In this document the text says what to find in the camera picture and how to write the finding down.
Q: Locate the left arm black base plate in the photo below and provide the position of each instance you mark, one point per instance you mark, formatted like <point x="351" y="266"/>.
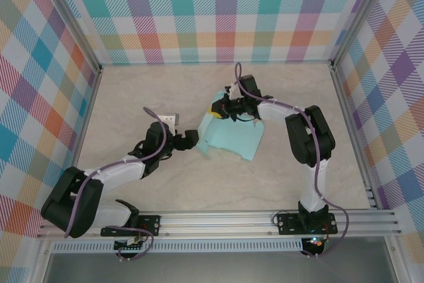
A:
<point x="150" y="223"/>

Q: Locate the aluminium frame post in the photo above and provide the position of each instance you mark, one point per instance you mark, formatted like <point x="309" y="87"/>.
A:
<point x="66" y="14"/>
<point x="361" y="14"/>

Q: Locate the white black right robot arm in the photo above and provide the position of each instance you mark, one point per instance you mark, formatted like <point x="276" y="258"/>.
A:
<point x="311" y="197"/>

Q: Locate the wide aluminium mounting rail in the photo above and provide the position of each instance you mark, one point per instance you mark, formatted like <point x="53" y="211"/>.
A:
<point x="215" y="221"/>

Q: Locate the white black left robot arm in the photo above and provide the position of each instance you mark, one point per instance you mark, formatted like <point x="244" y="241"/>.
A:
<point x="116" y="172"/>

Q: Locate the aluminium side rail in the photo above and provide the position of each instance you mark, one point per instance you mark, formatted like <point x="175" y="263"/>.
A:
<point x="352" y="130"/>
<point x="90" y="104"/>

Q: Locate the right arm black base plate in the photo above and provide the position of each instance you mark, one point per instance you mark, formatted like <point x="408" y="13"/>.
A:
<point x="288" y="223"/>

